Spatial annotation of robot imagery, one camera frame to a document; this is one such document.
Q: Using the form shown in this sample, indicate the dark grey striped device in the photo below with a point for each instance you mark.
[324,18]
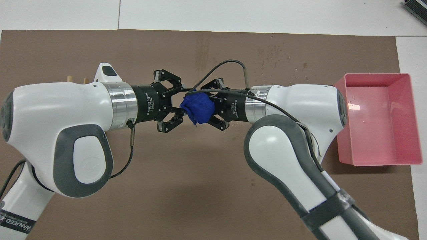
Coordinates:
[417,10]

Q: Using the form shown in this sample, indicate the blue towel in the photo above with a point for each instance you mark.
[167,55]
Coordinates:
[198,108]

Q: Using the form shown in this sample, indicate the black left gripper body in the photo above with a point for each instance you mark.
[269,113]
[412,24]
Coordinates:
[148,103]

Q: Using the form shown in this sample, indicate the pink plastic bin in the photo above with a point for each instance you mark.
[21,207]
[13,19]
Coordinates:
[383,133]

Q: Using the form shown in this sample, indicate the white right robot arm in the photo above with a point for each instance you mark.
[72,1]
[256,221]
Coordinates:
[293,156]

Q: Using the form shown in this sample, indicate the brown table mat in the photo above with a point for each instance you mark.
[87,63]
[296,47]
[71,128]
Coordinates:
[200,186]

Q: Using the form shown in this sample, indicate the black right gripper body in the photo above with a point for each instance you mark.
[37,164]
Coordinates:
[233,106]

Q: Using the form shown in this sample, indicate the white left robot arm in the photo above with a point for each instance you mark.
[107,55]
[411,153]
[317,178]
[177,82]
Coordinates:
[50,116]

